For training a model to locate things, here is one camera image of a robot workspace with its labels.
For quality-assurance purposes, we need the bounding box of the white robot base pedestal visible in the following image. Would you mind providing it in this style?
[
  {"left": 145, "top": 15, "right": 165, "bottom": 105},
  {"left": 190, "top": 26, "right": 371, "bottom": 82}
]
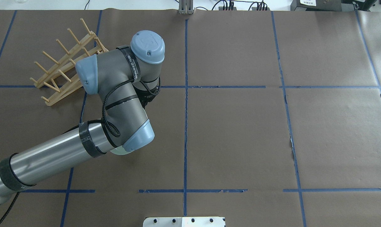
[{"left": 143, "top": 216, "right": 226, "bottom": 227}]

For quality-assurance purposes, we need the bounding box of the light green plate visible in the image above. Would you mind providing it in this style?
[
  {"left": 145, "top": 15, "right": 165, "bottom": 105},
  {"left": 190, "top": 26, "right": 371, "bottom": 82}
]
[{"left": 110, "top": 146, "right": 131, "bottom": 155}]

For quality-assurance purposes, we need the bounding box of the aluminium frame post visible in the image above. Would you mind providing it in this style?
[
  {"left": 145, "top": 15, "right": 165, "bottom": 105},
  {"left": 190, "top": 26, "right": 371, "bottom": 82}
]
[{"left": 176, "top": 0, "right": 194, "bottom": 15}]

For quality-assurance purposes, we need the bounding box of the wooden dish rack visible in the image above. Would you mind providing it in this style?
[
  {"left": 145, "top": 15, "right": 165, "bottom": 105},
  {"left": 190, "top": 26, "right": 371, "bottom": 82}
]
[{"left": 29, "top": 18, "right": 108, "bottom": 106}]

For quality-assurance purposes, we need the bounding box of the black usb hub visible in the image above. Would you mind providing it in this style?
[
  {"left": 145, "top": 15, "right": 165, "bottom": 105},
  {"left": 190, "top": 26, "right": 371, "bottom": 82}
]
[
  {"left": 248, "top": 1, "right": 270, "bottom": 11},
  {"left": 215, "top": 0, "right": 236, "bottom": 11}
]

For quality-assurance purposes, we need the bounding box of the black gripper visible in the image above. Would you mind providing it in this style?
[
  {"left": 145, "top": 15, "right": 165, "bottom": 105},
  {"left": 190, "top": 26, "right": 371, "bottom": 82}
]
[{"left": 136, "top": 77, "right": 161, "bottom": 109}]

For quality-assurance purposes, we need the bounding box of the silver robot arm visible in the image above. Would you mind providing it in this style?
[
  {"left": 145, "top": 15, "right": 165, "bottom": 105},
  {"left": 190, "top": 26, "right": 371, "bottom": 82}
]
[{"left": 0, "top": 30, "right": 166, "bottom": 206}]

